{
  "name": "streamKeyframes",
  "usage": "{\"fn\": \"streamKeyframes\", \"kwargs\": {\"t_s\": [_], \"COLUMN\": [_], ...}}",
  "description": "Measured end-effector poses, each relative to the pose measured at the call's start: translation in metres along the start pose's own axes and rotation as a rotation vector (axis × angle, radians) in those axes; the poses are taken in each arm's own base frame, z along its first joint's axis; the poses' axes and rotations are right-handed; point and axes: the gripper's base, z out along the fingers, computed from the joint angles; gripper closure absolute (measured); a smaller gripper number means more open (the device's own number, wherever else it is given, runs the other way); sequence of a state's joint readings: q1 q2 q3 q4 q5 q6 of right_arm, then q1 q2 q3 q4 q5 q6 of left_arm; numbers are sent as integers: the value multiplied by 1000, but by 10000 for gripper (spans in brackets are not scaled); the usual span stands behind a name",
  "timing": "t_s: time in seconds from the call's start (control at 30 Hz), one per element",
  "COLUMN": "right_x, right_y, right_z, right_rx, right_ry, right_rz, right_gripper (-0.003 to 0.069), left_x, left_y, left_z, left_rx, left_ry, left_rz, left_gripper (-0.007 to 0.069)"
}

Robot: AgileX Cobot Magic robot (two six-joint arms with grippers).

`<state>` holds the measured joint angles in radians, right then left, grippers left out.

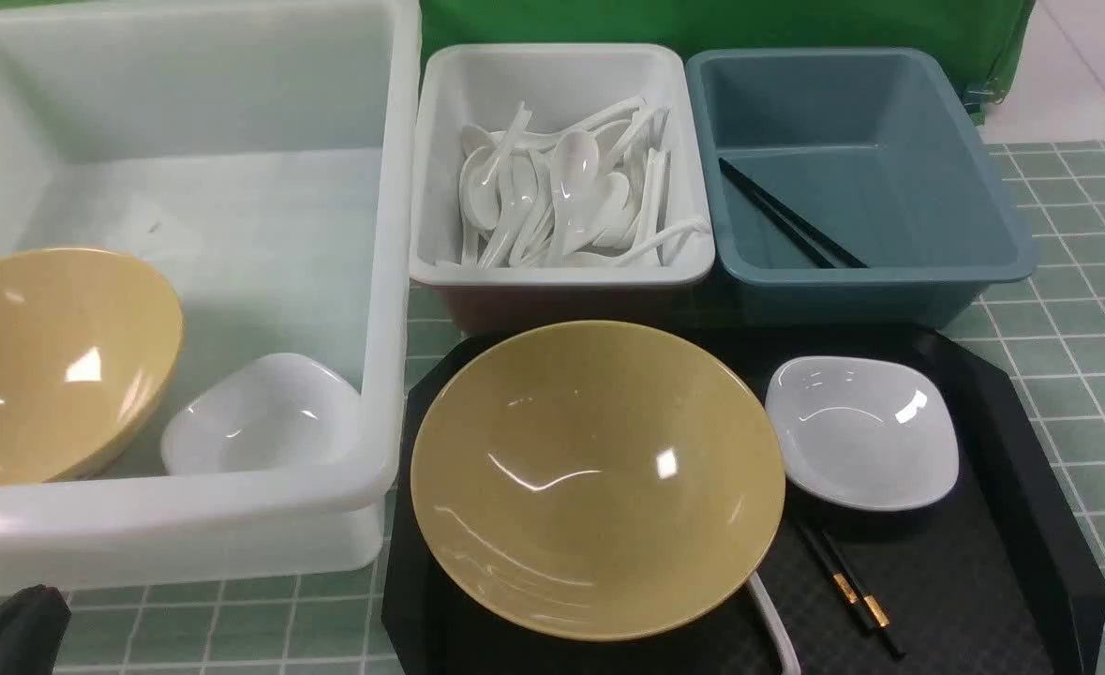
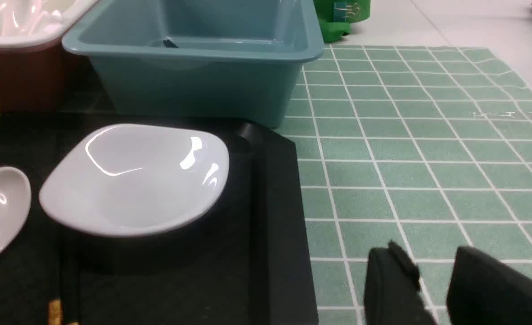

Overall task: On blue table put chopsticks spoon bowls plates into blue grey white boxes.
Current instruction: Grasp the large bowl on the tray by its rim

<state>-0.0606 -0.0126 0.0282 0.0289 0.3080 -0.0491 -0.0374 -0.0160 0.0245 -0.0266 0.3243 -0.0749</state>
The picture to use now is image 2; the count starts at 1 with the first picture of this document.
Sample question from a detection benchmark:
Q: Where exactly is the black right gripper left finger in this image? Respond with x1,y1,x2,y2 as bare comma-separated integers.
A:
364,241,436,325

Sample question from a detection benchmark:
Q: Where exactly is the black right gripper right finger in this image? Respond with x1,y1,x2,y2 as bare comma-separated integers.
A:
446,246,532,325

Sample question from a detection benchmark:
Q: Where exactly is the small white square dish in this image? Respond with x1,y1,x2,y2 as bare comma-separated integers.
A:
38,123,230,238

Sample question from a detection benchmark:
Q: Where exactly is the black chopstick gold band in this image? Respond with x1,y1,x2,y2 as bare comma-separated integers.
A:
47,233,63,325

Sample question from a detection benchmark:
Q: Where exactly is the green checkered tablecloth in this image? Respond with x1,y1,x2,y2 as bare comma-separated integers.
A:
278,44,532,325

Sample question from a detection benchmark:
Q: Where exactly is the black plastic serving tray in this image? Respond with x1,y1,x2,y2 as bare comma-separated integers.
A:
0,112,318,325

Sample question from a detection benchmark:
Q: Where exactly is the green fabric backdrop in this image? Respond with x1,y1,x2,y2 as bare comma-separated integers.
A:
314,0,371,43

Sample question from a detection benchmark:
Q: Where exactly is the blue plastic bin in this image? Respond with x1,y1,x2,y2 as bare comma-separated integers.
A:
62,0,324,128

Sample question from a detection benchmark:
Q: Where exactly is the white and brown spoon bin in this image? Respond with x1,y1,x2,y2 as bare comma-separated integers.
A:
0,0,97,112

